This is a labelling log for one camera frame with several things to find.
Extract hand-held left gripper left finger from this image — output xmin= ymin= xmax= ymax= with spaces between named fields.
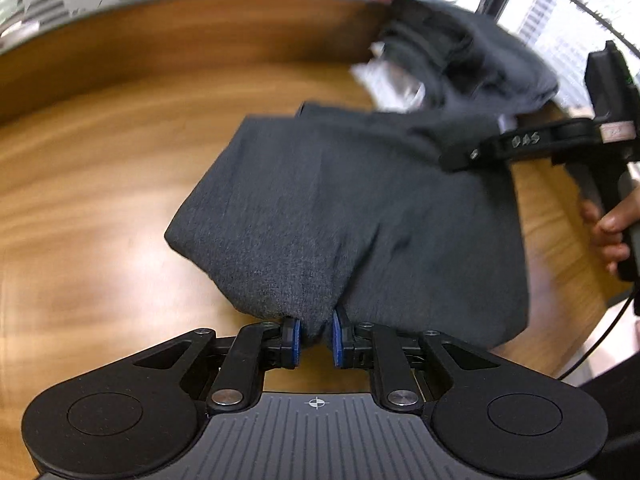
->
xmin=135 ymin=317 xmax=303 ymax=408

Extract person's right hand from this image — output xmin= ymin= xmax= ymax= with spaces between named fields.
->
xmin=580 ymin=199 xmax=637 ymax=276

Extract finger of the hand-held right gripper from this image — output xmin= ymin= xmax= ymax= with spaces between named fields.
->
xmin=439 ymin=119 xmax=596 ymax=173

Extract folded grey pants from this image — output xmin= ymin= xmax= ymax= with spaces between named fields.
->
xmin=372 ymin=0 xmax=560 ymax=113

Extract dark grey pants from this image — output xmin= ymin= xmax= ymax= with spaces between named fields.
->
xmin=165 ymin=101 xmax=531 ymax=348

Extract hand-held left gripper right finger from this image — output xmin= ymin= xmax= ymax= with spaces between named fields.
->
xmin=331 ymin=309 xmax=496 ymax=409

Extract black cable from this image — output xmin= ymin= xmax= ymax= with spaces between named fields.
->
xmin=557 ymin=295 xmax=638 ymax=382

